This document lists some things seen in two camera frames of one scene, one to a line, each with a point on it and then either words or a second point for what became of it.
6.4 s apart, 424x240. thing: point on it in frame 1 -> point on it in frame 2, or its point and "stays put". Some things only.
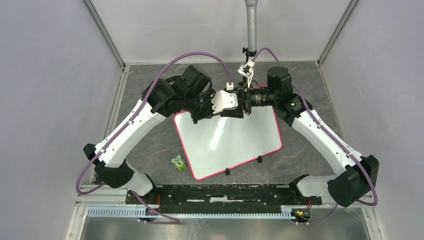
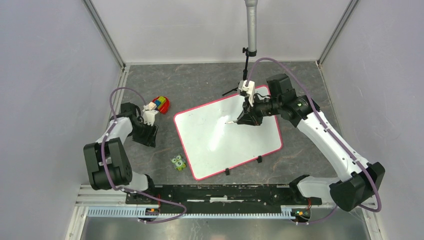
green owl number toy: x=179 y=163 stays put
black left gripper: x=209 y=113 -> x=149 y=139
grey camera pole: x=251 y=12 stays put
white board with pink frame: x=215 y=143 stays put
